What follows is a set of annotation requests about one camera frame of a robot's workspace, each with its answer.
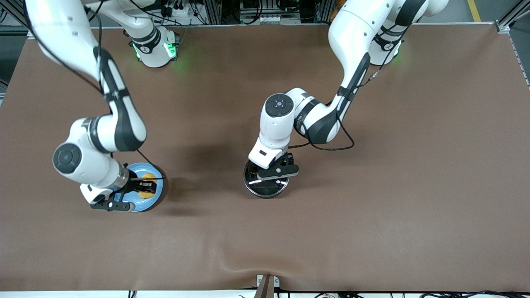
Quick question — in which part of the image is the yellow potato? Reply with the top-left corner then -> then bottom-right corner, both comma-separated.
138,174 -> 157,199

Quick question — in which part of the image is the glass lid with blue knob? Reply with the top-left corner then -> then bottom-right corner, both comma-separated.
244,161 -> 289,197

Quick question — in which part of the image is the blue plate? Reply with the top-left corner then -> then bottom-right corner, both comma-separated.
116,163 -> 165,213

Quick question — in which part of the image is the brown table cloth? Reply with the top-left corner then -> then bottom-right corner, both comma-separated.
0,23 -> 530,292

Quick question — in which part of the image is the grey metal table clamp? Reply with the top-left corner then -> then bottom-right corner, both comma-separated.
253,274 -> 280,298

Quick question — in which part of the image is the white terminal block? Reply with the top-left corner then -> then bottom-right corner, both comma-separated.
257,14 -> 299,24

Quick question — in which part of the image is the black device box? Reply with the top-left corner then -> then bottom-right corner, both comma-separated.
240,0 -> 276,13

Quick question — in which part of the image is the white power strip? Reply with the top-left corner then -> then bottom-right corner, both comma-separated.
164,3 -> 197,20

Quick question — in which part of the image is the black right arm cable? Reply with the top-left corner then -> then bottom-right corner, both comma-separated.
23,0 -> 166,181

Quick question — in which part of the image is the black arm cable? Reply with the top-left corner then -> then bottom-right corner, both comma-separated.
288,50 -> 410,151
23,0 -> 166,181

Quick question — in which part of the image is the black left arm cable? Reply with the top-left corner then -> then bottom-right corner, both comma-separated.
288,50 -> 410,151

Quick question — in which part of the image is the black pot with blue handle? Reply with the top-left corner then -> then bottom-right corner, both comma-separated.
243,159 -> 290,199

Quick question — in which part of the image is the aluminium frame post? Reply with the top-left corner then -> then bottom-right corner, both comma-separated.
203,0 -> 222,25
317,0 -> 332,23

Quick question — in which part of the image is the slanted aluminium frame profile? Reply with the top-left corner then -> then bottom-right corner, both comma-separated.
495,0 -> 530,34

